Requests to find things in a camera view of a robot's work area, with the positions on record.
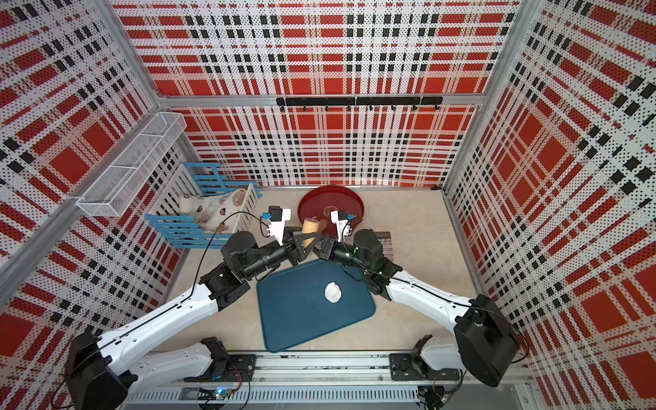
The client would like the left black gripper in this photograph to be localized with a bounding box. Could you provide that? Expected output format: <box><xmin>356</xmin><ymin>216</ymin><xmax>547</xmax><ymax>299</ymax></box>
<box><xmin>243</xmin><ymin>225</ymin><xmax>321</xmax><ymax>280</ymax></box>

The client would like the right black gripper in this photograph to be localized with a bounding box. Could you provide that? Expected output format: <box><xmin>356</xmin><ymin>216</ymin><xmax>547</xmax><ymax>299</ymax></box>
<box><xmin>312</xmin><ymin>235</ymin><xmax>371</xmax><ymax>274</ymax></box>

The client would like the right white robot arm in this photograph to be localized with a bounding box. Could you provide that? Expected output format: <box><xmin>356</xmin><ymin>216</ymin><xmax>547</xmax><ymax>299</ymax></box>
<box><xmin>311</xmin><ymin>230</ymin><xmax>522</xmax><ymax>387</ymax></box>

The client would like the teal plastic tray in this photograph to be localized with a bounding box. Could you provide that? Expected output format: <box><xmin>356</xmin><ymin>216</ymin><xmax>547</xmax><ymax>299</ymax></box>
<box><xmin>256</xmin><ymin>260</ymin><xmax>376</xmax><ymax>353</ymax></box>

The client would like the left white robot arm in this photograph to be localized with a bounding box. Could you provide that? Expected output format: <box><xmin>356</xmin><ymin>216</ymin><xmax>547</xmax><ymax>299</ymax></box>
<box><xmin>63</xmin><ymin>229</ymin><xmax>335</xmax><ymax>409</ymax></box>

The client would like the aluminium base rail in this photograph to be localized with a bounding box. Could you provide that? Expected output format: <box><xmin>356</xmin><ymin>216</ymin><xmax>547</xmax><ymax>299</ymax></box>
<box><xmin>123</xmin><ymin>350</ymin><xmax>538</xmax><ymax>409</ymax></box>

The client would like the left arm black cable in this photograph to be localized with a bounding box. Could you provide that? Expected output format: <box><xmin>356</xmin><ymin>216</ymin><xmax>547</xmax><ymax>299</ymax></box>
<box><xmin>50</xmin><ymin>211</ymin><xmax>273</xmax><ymax>406</ymax></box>

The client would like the wooden rolling pin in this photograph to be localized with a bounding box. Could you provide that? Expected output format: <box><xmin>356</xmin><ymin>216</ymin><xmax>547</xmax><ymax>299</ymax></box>
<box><xmin>302</xmin><ymin>217</ymin><xmax>323</xmax><ymax>249</ymax></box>

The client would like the round red tray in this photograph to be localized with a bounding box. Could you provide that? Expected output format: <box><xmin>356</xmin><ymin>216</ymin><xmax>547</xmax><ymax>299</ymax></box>
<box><xmin>297</xmin><ymin>184</ymin><xmax>365</xmax><ymax>237</ymax></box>

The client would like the baby doll in crib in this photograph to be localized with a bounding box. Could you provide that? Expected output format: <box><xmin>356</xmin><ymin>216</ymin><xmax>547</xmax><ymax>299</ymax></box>
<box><xmin>179</xmin><ymin>189</ymin><xmax>247</xmax><ymax>234</ymax></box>

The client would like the blue white toy crib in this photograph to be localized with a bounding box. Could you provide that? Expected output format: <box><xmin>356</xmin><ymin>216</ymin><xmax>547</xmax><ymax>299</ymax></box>
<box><xmin>145</xmin><ymin>162</ymin><xmax>261</xmax><ymax>249</ymax></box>

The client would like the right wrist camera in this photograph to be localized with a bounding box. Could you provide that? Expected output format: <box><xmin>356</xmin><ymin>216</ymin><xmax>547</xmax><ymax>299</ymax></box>
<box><xmin>331</xmin><ymin>210</ymin><xmax>355</xmax><ymax>243</ymax></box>

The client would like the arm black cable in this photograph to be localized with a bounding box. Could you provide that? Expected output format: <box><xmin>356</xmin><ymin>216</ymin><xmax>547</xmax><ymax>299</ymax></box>
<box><xmin>337</xmin><ymin>260</ymin><xmax>531</xmax><ymax>365</ymax></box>
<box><xmin>50</xmin><ymin>211</ymin><xmax>273</xmax><ymax>406</ymax></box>

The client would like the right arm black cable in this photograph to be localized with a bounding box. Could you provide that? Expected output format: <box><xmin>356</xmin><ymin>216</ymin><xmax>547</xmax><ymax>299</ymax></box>
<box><xmin>337</xmin><ymin>260</ymin><xmax>531</xmax><ymax>365</ymax></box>

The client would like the white wire mesh basket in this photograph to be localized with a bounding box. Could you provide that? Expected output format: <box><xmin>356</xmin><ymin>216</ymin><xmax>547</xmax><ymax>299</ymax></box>
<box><xmin>76</xmin><ymin>112</ymin><xmax>186</xmax><ymax>217</ymax></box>

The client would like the black wall hook rail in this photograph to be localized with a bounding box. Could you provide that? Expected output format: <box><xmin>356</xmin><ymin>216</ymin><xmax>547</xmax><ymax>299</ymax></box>
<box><xmin>276</xmin><ymin>96</ymin><xmax>444</xmax><ymax>109</ymax></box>

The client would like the white dough piece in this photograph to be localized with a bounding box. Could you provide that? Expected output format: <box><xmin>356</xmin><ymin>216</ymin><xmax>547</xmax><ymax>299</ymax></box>
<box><xmin>324</xmin><ymin>282</ymin><xmax>343</xmax><ymax>304</ymax></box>

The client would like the green circuit board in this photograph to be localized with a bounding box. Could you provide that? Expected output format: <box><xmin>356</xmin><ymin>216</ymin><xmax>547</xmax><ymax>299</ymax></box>
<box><xmin>197</xmin><ymin>388</ymin><xmax>232</xmax><ymax>401</ymax></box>

